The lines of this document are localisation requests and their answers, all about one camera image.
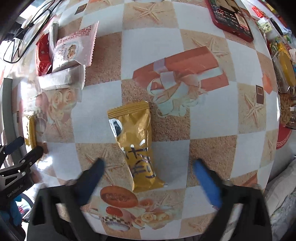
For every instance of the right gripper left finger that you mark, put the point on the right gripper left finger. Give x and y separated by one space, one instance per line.
78 195

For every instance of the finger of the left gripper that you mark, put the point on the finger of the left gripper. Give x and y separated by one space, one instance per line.
11 147
30 158

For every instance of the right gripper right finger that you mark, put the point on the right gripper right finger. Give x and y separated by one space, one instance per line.
218 196

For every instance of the yellow rice cracker packet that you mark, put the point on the yellow rice cracker packet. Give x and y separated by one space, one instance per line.
29 133

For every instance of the gold snack packet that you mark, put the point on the gold snack packet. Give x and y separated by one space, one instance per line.
132 129

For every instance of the left blue gloved hand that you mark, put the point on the left blue gloved hand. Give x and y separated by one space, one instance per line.
11 212

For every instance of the dark green white tray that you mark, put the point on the dark green white tray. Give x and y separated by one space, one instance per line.
7 126

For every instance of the pink plain snack packet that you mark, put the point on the pink plain snack packet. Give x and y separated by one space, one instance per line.
70 77

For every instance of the long red snack packet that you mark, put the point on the long red snack packet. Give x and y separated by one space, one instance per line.
43 59

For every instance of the pink cranberry packet right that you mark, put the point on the pink cranberry packet right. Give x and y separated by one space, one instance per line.
75 49

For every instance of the clear dark biscuit packet upright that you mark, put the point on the clear dark biscuit packet upright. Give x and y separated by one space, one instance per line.
53 34

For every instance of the yellow lidded jar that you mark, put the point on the yellow lidded jar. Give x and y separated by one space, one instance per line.
284 71

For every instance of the small white box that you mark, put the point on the small white box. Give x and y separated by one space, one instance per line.
265 25

